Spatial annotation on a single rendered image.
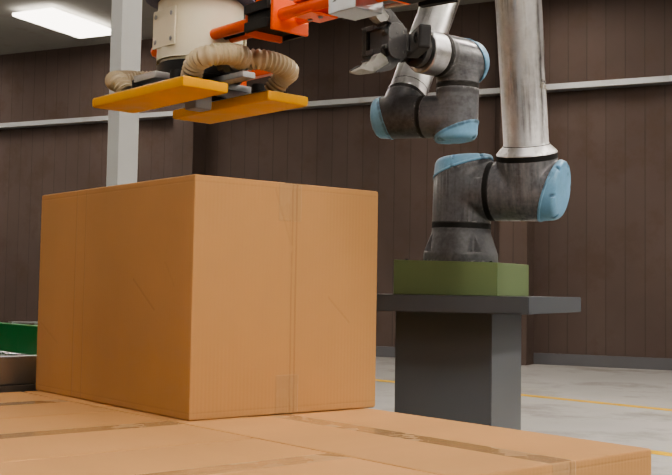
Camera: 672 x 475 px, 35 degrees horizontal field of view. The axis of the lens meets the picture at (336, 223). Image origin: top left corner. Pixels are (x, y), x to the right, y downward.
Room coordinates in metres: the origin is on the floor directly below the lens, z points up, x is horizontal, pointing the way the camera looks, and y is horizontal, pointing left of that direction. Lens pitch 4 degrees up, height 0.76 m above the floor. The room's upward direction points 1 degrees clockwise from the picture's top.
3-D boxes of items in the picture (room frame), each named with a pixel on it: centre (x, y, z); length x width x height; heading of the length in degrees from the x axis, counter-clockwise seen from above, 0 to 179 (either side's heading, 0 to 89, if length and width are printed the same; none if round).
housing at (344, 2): (1.74, -0.03, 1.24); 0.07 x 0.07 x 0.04; 41
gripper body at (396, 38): (2.10, -0.11, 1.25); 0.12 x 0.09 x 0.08; 130
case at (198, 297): (2.08, 0.27, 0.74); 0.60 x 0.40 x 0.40; 39
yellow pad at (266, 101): (2.16, 0.21, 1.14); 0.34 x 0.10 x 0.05; 41
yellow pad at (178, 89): (2.03, 0.35, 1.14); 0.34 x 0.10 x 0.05; 41
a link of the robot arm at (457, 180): (2.70, -0.33, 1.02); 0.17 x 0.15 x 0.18; 61
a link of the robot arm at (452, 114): (2.21, -0.24, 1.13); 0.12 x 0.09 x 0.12; 61
